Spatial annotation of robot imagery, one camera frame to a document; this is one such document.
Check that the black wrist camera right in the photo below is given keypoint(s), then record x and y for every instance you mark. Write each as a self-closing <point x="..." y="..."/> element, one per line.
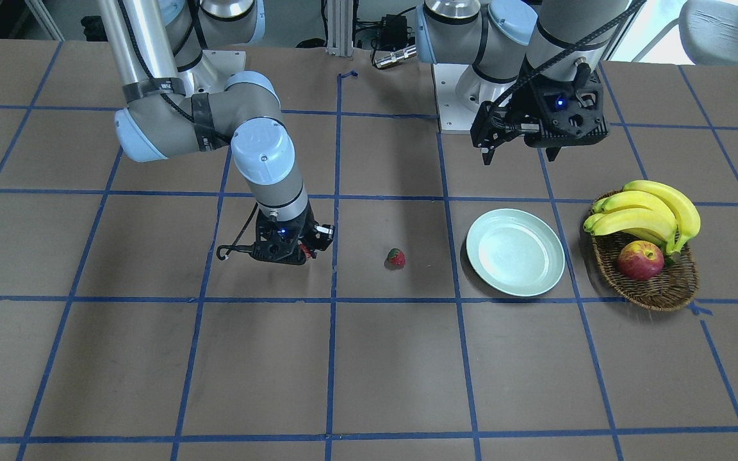
<point x="277" y="243"/>

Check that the brown wicker basket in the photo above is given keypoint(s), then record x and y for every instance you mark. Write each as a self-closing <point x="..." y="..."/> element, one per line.
<point x="672" y="289"/>

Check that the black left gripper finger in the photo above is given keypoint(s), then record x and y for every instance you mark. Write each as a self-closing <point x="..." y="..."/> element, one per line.
<point x="552" y="153"/>
<point x="487" y="152"/>

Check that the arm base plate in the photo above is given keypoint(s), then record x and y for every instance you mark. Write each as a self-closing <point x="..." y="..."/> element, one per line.
<point x="460" y="89"/>
<point x="210" y="72"/>

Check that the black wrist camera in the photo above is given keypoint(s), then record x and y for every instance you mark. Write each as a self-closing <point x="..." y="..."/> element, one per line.
<point x="277" y="243"/>
<point x="568" y="113"/>

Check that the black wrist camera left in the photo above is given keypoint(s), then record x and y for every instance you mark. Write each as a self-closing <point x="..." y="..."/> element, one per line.
<point x="568" y="113"/>

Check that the aluminium frame post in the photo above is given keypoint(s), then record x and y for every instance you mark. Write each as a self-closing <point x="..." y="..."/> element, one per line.
<point x="340" y="17"/>

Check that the black power adapter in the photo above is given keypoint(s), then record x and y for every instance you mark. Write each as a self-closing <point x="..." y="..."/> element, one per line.
<point x="393" y="33"/>

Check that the yellow banana bunch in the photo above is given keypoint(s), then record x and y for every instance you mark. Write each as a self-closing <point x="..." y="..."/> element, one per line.
<point x="651" y="211"/>

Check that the red strawberry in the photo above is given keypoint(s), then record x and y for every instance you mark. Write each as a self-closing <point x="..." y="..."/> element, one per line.
<point x="396" y="258"/>
<point x="306" y="251"/>

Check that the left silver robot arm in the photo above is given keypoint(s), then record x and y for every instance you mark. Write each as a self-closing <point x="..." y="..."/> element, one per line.
<point x="530" y="72"/>

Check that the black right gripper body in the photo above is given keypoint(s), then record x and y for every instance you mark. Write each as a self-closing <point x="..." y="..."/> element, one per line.
<point x="323" y="233"/>

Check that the red apple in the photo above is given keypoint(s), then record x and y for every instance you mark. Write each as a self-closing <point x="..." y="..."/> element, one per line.
<point x="640" y="260"/>

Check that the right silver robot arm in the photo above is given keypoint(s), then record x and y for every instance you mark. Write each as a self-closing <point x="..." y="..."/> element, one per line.
<point x="179" y="102"/>

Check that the light green plate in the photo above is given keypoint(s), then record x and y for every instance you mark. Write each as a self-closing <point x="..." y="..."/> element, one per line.
<point x="515" y="252"/>

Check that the white chair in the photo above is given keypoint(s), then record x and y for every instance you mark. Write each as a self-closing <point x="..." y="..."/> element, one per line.
<point x="708" y="33"/>

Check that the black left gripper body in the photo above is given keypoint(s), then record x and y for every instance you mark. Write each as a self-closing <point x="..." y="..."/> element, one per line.
<point x="531" y="102"/>

